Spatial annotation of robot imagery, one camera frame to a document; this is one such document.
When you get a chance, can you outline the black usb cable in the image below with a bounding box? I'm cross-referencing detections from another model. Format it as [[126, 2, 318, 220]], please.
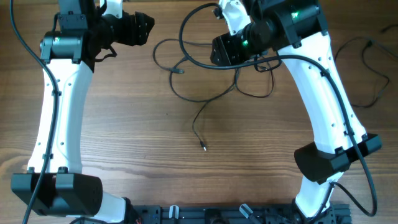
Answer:
[[334, 24, 398, 109], [192, 58, 275, 152], [152, 38, 240, 103]]

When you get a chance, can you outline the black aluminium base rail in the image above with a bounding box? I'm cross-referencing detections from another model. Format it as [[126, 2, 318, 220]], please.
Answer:
[[133, 204, 352, 224]]

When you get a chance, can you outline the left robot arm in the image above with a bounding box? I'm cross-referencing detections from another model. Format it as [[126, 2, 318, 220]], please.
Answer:
[[11, 0, 155, 223]]

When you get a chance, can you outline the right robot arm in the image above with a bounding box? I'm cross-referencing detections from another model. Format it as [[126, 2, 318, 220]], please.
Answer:
[[211, 1, 382, 220]]

